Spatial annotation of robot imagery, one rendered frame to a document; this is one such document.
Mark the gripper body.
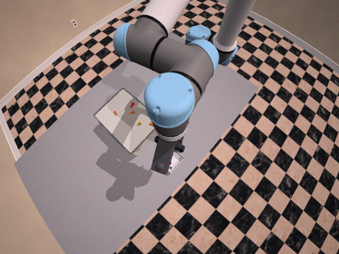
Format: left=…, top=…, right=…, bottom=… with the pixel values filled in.
left=156, top=136, right=184, bottom=150

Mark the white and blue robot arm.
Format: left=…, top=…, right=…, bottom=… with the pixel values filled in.
left=113, top=0, right=256, bottom=175

